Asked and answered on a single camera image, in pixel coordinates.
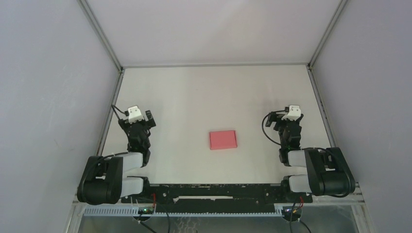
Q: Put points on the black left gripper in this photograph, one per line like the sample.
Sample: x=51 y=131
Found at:
x=148 y=123

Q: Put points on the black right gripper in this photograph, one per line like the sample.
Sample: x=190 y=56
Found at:
x=277 y=117

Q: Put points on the pink cardboard box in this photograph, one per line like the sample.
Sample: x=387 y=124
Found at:
x=221 y=140

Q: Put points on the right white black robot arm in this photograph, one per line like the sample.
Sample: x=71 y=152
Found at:
x=328 y=173

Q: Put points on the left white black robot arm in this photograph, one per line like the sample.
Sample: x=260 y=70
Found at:
x=104 y=180

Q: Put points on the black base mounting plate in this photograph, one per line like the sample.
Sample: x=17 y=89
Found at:
x=199 y=205

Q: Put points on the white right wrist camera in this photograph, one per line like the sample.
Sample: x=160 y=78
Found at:
x=292 y=113

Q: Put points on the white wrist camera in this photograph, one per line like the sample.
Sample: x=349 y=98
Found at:
x=292 y=113
x=134 y=114

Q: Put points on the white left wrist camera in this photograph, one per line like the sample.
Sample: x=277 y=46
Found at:
x=134 y=114

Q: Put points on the white slotted cable duct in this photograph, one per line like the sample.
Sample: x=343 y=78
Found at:
x=146 y=211

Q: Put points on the aluminium front frame rail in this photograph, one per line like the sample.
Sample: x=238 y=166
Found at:
x=263 y=193

